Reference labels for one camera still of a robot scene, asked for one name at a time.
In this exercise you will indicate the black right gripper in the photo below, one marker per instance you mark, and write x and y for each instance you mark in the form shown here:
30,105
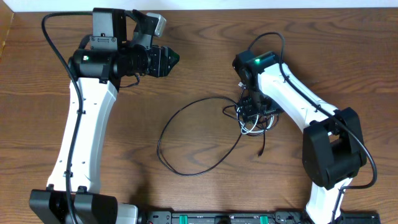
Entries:
247,110

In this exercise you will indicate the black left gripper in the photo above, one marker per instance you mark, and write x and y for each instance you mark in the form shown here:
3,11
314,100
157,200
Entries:
158,55

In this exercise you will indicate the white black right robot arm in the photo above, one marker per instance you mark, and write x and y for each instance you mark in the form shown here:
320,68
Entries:
333,149

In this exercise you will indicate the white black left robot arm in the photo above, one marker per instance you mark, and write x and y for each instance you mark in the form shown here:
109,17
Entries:
120,45

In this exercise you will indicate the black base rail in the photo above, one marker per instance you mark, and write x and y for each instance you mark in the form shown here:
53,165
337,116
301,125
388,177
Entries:
167,217

